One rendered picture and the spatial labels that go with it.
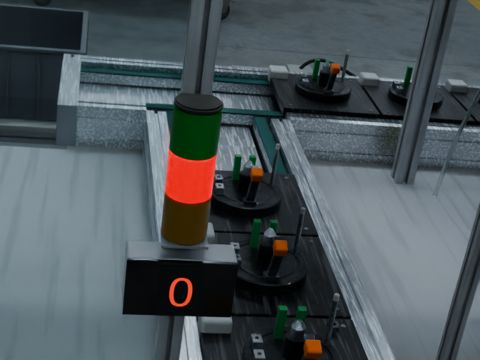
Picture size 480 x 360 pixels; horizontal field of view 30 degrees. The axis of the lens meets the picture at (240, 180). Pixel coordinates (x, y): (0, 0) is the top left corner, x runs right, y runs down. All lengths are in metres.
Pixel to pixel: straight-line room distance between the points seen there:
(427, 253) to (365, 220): 0.16
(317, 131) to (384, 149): 0.17
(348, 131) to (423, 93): 0.22
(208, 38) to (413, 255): 1.03
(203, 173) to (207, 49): 0.13
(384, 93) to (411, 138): 0.29
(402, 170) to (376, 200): 0.13
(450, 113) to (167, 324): 1.37
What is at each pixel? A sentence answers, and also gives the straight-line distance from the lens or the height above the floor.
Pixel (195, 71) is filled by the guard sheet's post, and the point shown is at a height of 1.44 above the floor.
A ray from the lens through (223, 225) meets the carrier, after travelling 1.59.
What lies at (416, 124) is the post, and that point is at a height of 1.01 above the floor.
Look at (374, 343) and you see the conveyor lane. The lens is 1.39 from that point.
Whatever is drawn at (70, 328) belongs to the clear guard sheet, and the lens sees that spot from 1.08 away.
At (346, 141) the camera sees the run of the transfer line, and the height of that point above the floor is 0.91.
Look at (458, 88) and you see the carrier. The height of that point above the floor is 0.98.
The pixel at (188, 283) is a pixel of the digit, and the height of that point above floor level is 1.21.
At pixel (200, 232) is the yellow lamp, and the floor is 1.27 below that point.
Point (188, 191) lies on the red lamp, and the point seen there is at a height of 1.33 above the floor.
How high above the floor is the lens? 1.75
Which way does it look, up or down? 26 degrees down
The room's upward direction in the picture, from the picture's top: 8 degrees clockwise
